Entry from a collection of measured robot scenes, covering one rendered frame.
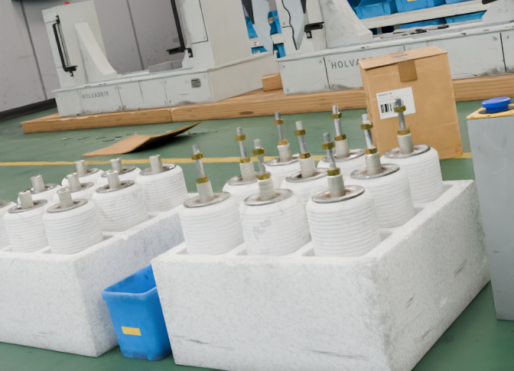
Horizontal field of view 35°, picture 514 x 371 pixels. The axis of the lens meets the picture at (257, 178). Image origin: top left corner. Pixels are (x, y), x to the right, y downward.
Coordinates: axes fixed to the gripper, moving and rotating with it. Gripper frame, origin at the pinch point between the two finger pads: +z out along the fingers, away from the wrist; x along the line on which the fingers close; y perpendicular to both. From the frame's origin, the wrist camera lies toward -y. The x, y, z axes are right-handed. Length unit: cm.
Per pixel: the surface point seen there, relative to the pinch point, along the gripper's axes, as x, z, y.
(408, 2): -157, 14, 523
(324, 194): -0.1, 21.0, -14.6
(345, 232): -1.2, 25.2, -20.5
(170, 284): 25.0, 32.3, -4.3
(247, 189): 10.0, 21.8, 3.5
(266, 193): 7.7, 20.1, -9.6
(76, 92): 98, 23, 414
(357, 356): 0.8, 41.5, -23.9
